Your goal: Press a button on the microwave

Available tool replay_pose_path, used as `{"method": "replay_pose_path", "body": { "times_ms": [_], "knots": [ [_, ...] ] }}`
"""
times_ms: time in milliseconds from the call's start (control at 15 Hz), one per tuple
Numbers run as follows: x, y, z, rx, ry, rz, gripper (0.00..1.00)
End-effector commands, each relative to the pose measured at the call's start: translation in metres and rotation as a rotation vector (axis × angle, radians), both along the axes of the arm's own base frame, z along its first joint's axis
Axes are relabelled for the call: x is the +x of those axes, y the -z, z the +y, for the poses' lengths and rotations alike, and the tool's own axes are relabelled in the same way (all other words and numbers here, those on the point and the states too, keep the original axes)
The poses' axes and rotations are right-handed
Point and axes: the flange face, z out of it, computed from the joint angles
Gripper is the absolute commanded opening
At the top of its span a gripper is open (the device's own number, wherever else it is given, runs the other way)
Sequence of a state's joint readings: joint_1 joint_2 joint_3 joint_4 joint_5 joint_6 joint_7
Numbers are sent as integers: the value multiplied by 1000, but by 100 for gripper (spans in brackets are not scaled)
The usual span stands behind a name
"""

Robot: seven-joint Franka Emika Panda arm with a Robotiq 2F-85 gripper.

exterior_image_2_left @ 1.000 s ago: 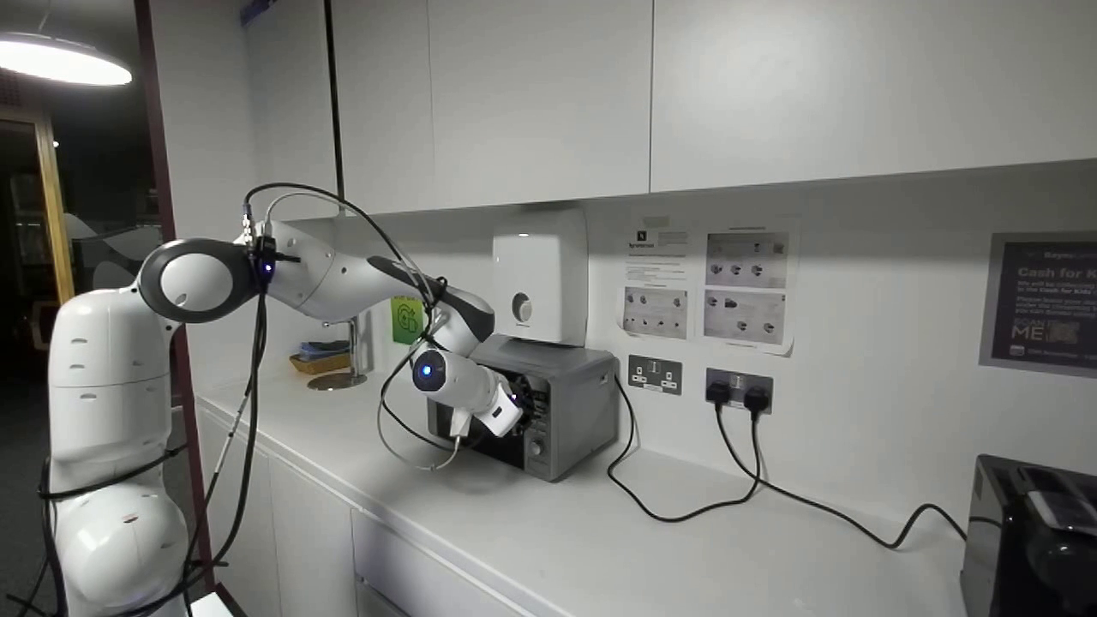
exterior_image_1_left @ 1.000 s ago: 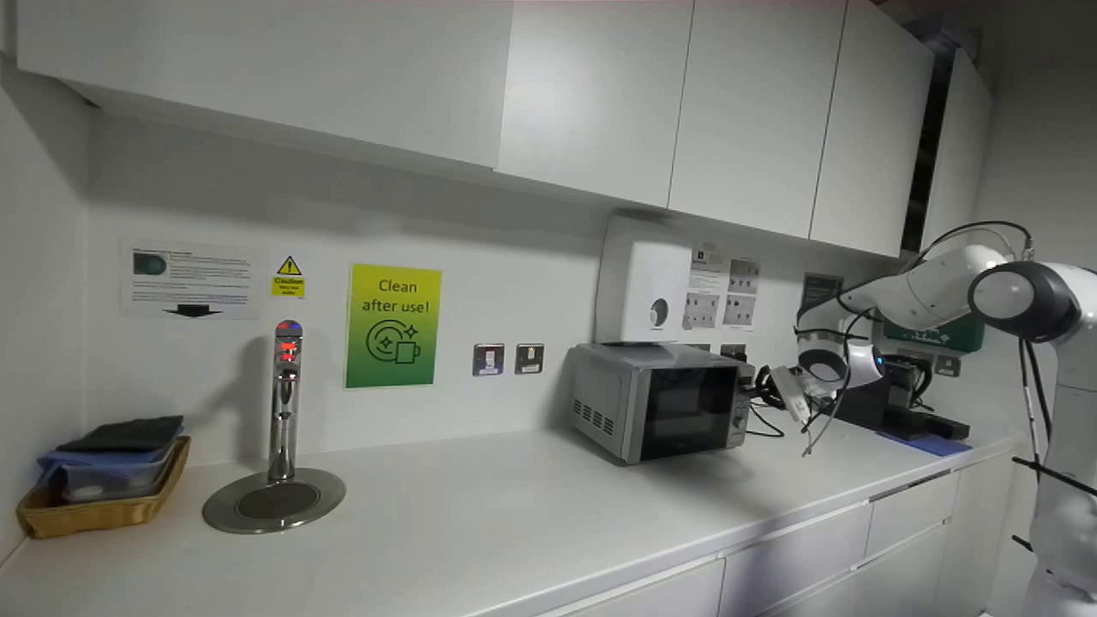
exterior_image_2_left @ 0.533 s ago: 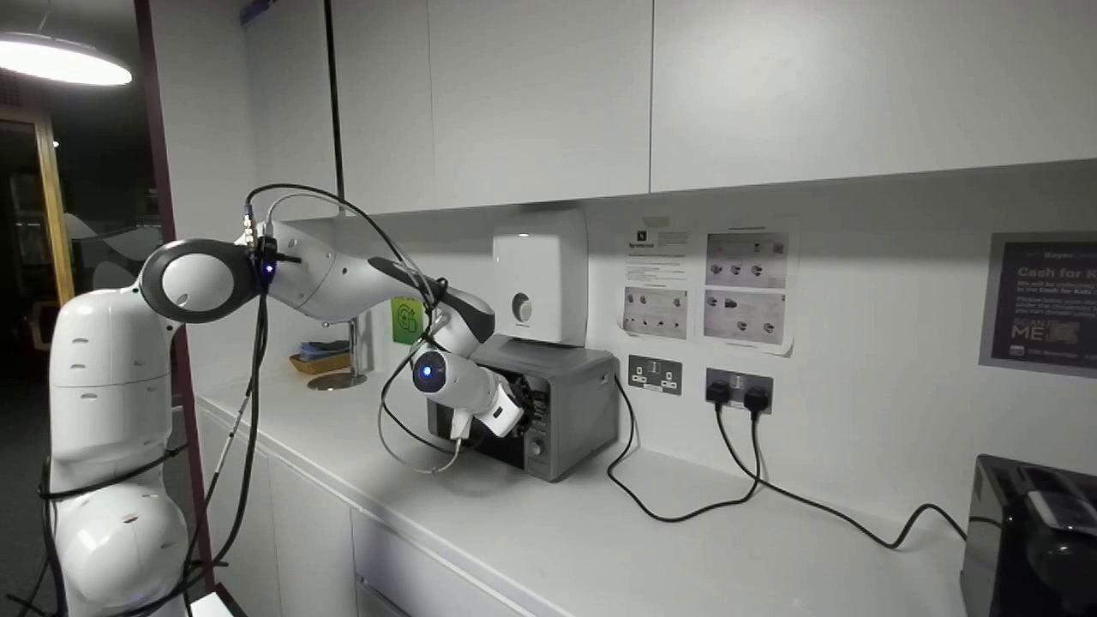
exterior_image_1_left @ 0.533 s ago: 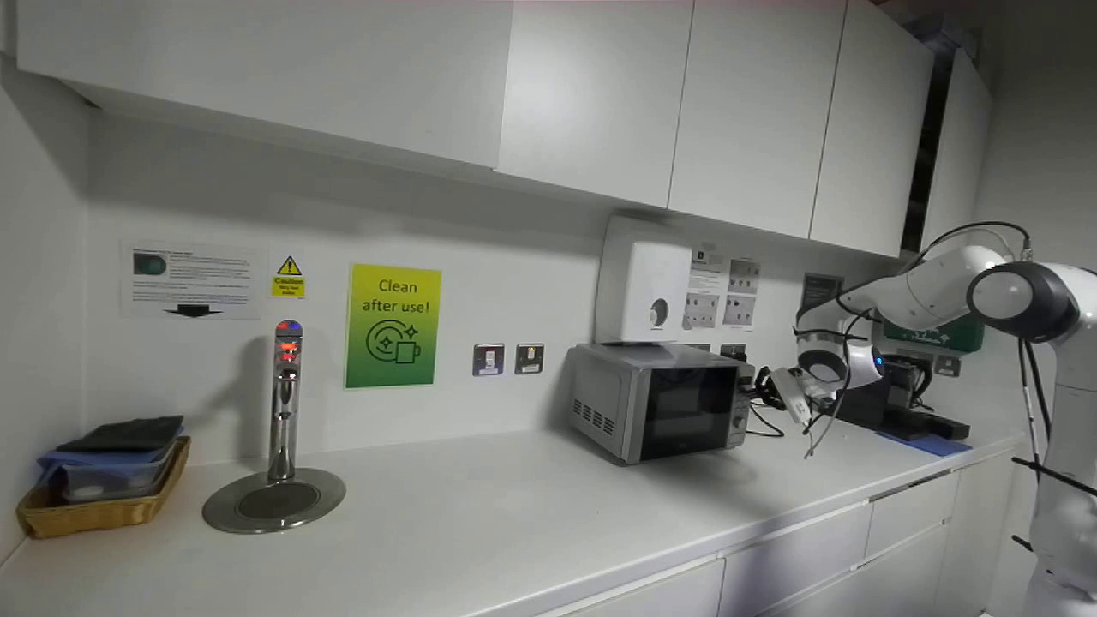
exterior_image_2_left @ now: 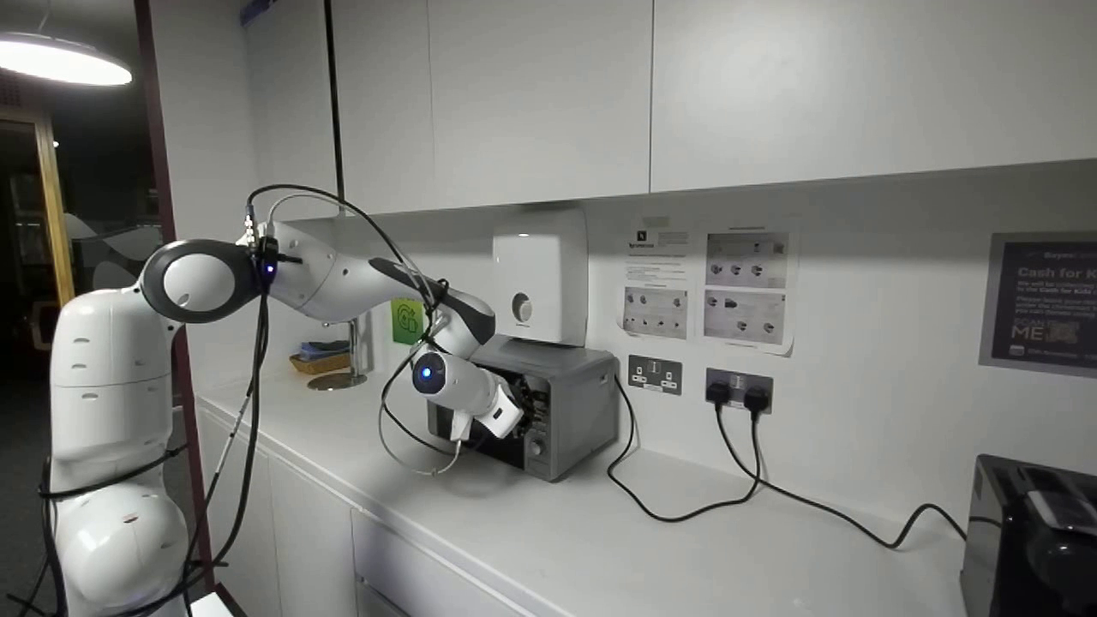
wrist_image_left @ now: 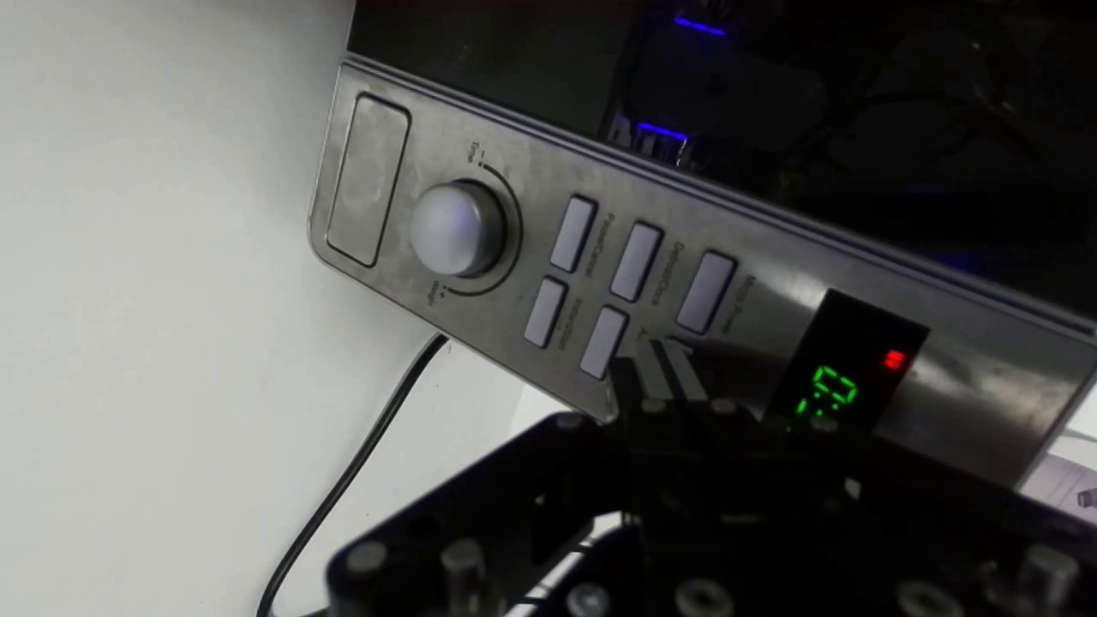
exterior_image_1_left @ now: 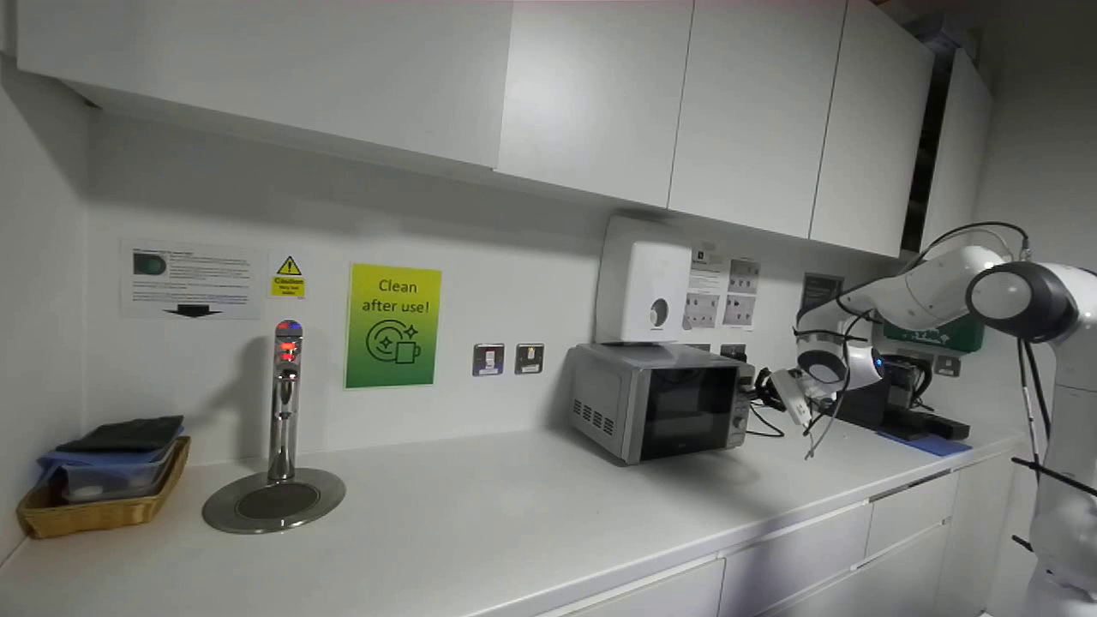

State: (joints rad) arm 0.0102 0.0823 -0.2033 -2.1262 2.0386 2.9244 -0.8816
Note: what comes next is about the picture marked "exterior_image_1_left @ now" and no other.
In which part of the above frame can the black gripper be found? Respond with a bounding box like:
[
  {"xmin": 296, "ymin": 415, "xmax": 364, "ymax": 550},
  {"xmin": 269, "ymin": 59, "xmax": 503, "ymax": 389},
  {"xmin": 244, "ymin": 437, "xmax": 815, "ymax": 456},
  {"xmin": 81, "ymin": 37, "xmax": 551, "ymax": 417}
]
[{"xmin": 743, "ymin": 366, "xmax": 793, "ymax": 408}]

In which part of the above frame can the silver microwave oven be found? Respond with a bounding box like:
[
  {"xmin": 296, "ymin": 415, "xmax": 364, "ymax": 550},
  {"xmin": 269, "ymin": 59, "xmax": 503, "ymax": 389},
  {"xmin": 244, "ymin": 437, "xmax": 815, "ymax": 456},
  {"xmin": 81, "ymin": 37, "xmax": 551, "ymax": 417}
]
[{"xmin": 566, "ymin": 338, "xmax": 757, "ymax": 467}]

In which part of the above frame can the printed instruction sheet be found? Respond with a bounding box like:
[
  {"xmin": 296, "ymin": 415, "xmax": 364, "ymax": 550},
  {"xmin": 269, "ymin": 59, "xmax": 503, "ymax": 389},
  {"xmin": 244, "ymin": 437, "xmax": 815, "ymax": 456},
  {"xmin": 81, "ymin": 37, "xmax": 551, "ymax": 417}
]
[
  {"xmin": 727, "ymin": 258, "xmax": 765, "ymax": 294},
  {"xmin": 683, "ymin": 289, "xmax": 723, "ymax": 333},
  {"xmin": 685, "ymin": 246, "xmax": 731, "ymax": 279},
  {"xmin": 719, "ymin": 290, "xmax": 762, "ymax": 330}
]

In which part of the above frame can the white paper towel dispenser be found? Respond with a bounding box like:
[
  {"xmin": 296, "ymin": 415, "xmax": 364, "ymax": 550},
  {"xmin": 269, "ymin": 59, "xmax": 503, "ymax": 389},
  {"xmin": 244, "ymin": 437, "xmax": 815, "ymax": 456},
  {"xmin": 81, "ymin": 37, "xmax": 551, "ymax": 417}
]
[{"xmin": 592, "ymin": 237, "xmax": 696, "ymax": 345}]

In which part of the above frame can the white lower cabinet front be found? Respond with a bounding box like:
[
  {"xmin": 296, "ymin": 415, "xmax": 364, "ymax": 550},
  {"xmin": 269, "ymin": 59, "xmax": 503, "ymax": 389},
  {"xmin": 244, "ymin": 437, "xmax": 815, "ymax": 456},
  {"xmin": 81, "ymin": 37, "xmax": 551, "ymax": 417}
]
[
  {"xmin": 718, "ymin": 499, "xmax": 873, "ymax": 617},
  {"xmin": 865, "ymin": 524, "xmax": 952, "ymax": 617},
  {"xmin": 942, "ymin": 445, "xmax": 1021, "ymax": 617}
]

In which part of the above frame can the flat blue cloth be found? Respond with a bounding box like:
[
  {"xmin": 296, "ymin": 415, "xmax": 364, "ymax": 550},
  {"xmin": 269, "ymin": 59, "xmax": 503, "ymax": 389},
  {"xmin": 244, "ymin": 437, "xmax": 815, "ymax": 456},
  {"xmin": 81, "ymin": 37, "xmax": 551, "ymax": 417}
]
[{"xmin": 877, "ymin": 427, "xmax": 978, "ymax": 464}]

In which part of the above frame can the white lower drawer front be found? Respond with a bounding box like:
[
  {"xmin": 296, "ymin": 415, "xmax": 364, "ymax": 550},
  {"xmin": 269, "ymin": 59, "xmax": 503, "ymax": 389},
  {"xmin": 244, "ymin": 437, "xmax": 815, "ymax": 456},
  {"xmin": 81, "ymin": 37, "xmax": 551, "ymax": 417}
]
[{"xmin": 865, "ymin": 470, "xmax": 961, "ymax": 559}]

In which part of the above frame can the white upper cabinet door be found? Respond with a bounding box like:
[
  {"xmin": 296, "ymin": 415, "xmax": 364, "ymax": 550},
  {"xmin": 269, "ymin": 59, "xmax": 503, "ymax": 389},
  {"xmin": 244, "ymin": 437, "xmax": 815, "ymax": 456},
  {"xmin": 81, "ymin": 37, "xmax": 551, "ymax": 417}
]
[
  {"xmin": 665, "ymin": 0, "xmax": 851, "ymax": 241},
  {"xmin": 14, "ymin": 0, "xmax": 516, "ymax": 171},
  {"xmin": 495, "ymin": 0, "xmax": 696, "ymax": 211},
  {"xmin": 918, "ymin": 49, "xmax": 993, "ymax": 265},
  {"xmin": 808, "ymin": 0, "xmax": 935, "ymax": 261}
]

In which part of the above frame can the green clean after use poster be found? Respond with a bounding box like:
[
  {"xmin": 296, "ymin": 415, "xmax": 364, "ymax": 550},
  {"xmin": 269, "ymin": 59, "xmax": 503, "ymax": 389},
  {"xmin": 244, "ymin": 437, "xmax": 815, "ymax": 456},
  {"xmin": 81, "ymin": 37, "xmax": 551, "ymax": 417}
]
[{"xmin": 342, "ymin": 261, "xmax": 447, "ymax": 391}]

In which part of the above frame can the chrome boiling water tap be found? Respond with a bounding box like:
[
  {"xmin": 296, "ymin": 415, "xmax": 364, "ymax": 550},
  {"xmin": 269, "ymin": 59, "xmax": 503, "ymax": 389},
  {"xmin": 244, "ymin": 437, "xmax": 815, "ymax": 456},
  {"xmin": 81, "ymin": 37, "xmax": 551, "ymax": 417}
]
[{"xmin": 263, "ymin": 317, "xmax": 309, "ymax": 487}]

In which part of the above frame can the yellow warning triangle sticker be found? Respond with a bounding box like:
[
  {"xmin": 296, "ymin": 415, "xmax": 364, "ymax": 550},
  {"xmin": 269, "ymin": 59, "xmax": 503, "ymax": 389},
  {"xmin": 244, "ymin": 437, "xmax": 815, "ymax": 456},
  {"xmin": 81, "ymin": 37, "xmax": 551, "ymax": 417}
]
[{"xmin": 269, "ymin": 251, "xmax": 309, "ymax": 301}]

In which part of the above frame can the round metal drip tray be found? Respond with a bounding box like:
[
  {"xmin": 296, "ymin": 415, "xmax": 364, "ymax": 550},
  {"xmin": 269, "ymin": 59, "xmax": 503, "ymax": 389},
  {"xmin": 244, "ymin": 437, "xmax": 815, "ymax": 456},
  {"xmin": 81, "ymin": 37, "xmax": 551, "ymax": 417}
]
[{"xmin": 199, "ymin": 464, "xmax": 351, "ymax": 538}]

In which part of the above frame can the white notice with green logo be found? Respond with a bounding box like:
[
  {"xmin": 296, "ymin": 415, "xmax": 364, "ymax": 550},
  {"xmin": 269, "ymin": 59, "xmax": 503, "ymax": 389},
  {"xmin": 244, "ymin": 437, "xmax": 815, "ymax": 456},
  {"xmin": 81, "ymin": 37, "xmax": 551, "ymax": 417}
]
[{"xmin": 119, "ymin": 245, "xmax": 257, "ymax": 320}]

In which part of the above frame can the flat black pad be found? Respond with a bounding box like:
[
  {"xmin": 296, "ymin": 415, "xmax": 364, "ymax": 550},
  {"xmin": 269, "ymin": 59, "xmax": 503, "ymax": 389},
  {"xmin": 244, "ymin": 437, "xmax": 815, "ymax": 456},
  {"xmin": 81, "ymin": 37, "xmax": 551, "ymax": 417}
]
[{"xmin": 55, "ymin": 410, "xmax": 184, "ymax": 456}]

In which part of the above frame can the yellow tray with items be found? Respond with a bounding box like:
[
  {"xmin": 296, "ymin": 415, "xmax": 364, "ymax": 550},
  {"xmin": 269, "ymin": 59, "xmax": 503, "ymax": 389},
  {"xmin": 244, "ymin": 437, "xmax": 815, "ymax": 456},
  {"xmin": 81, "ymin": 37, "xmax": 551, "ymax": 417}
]
[{"xmin": 14, "ymin": 437, "xmax": 196, "ymax": 540}]

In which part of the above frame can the black microwave power cable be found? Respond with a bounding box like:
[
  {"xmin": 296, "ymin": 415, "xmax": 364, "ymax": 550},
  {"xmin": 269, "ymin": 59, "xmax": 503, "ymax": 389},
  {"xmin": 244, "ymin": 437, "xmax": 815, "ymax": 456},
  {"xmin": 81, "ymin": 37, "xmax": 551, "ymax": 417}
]
[{"xmin": 746, "ymin": 398, "xmax": 793, "ymax": 443}]

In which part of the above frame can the dark framed wall sign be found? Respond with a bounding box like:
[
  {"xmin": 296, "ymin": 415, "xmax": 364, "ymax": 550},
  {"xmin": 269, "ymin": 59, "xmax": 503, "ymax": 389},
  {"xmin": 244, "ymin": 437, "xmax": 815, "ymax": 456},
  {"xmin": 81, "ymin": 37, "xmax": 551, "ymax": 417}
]
[{"xmin": 798, "ymin": 270, "xmax": 848, "ymax": 330}]

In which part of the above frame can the green wall sign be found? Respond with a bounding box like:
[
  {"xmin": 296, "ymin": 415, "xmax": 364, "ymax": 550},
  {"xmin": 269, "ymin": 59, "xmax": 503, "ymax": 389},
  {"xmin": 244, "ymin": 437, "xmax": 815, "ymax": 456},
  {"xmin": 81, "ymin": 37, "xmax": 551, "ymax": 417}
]
[{"xmin": 877, "ymin": 317, "xmax": 989, "ymax": 357}]

